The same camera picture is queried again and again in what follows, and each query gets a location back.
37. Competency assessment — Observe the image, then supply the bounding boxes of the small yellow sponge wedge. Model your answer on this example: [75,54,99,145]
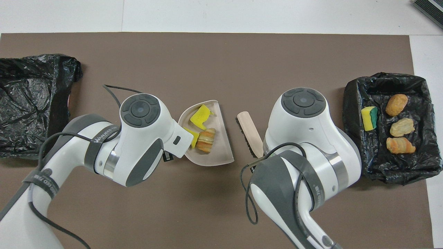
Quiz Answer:
[183,127,200,149]

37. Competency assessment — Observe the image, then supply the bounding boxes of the pale toast piece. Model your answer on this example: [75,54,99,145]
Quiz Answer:
[196,128,217,154]

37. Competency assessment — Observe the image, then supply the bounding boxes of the beige plastic dustpan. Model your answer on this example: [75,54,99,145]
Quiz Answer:
[178,100,235,167]

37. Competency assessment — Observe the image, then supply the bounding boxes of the notched yellow sponge piece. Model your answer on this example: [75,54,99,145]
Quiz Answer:
[190,104,215,131]

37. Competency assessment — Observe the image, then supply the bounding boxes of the beige hand brush black bristles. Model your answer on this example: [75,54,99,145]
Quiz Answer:
[236,111,264,159]

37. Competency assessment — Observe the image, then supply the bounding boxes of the yellow green-backed sponge block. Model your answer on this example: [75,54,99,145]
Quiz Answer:
[361,106,379,131]

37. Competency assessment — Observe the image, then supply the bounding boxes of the striped orange croissant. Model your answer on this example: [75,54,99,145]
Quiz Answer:
[386,137,416,154]

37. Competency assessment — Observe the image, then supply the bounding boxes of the brown oval croquette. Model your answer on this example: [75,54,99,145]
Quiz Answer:
[385,94,409,117]

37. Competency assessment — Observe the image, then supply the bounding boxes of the pale lumpy bread piece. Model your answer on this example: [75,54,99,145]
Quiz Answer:
[390,118,415,137]

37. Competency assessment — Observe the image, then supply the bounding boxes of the black bag lined bin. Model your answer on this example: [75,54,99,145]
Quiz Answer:
[343,72,443,185]
[0,54,83,160]

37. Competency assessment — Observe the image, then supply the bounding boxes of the brown table mat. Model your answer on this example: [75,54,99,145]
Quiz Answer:
[0,32,435,249]

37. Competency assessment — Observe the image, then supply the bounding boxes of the dark ribbed grille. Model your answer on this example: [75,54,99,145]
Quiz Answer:
[413,0,443,30]

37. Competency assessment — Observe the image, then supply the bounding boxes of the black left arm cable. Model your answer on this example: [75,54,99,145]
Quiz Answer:
[29,84,143,249]

